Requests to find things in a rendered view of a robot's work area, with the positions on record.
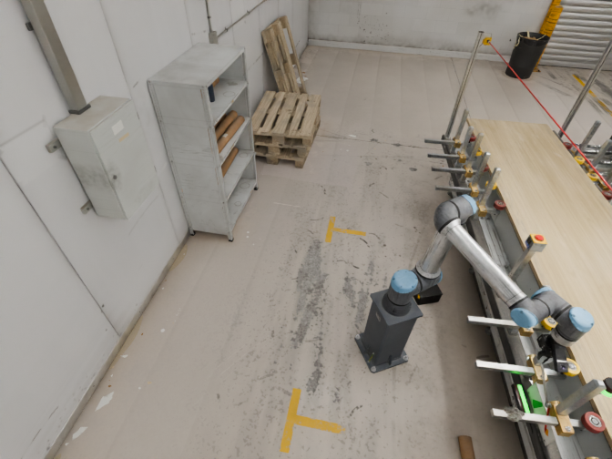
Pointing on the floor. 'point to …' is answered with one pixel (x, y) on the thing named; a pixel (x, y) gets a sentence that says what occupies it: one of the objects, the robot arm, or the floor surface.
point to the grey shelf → (179, 93)
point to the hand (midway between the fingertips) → (540, 363)
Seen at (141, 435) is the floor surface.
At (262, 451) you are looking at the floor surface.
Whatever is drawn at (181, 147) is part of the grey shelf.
